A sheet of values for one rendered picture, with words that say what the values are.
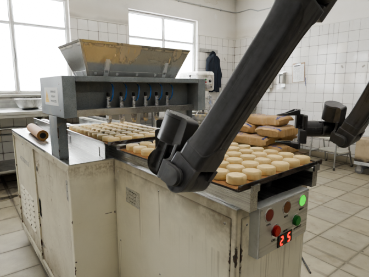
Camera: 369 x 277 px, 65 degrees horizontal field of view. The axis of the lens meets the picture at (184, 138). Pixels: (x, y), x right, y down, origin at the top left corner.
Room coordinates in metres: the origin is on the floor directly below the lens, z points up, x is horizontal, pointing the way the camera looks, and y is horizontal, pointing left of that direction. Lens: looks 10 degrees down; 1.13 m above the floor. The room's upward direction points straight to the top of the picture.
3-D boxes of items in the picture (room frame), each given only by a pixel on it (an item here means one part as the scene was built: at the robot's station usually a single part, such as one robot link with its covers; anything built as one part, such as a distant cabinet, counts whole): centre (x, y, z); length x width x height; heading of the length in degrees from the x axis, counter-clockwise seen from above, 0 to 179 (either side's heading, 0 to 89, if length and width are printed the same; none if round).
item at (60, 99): (1.45, 0.27, 1.01); 0.72 x 0.33 x 0.34; 129
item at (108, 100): (1.25, 0.32, 1.07); 0.06 x 0.03 x 0.18; 39
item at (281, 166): (0.81, -0.27, 0.91); 0.05 x 0.05 x 0.02
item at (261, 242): (0.77, -0.27, 0.77); 0.24 x 0.04 x 0.14; 129
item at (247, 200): (1.44, 0.46, 0.87); 2.01 x 0.03 x 0.07; 39
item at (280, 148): (4.62, -1.53, 0.19); 0.72 x 0.42 x 0.15; 131
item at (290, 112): (1.05, -0.38, 1.02); 0.09 x 0.07 x 0.07; 85
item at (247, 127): (5.06, -1.19, 0.47); 0.72 x 0.42 x 0.17; 127
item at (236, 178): (0.69, -0.13, 0.91); 0.05 x 0.05 x 0.02
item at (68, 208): (1.82, 0.57, 0.42); 1.28 x 0.72 x 0.84; 39
